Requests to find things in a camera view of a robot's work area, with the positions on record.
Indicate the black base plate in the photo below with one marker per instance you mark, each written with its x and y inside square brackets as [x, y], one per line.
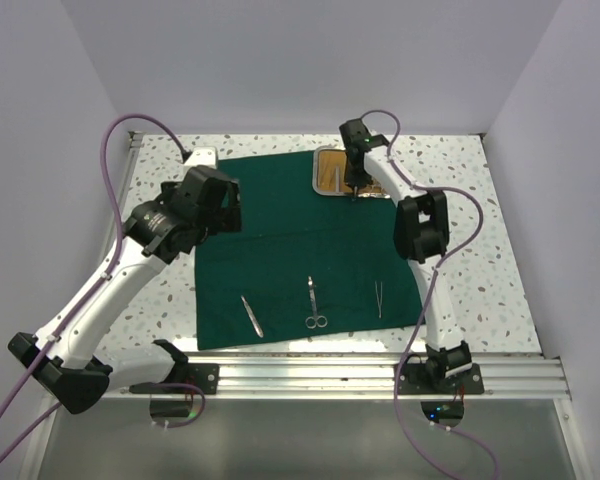
[205, 376]
[415, 378]

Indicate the steel instrument tray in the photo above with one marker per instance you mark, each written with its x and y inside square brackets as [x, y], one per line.
[373, 190]

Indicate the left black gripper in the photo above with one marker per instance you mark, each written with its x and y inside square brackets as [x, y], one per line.
[227, 217]

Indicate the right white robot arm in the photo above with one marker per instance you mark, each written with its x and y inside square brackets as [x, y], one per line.
[421, 237]

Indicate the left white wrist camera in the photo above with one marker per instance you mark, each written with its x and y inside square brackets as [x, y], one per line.
[200, 156]

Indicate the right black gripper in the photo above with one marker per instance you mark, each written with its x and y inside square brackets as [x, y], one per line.
[353, 181]

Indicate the aluminium mounting rail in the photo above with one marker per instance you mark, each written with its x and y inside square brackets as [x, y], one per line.
[344, 376]

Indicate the yellow tray liner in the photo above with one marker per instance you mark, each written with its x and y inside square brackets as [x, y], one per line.
[324, 163]

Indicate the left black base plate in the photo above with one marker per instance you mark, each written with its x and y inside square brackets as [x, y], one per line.
[205, 376]

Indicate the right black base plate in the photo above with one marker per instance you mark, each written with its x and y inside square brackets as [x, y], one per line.
[415, 378]

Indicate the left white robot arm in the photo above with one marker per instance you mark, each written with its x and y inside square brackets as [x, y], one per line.
[62, 355]

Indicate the steel surgical scissors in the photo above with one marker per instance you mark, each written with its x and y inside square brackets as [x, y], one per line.
[315, 319]

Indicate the green surgical drape cloth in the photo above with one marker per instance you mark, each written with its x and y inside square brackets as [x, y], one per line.
[289, 233]

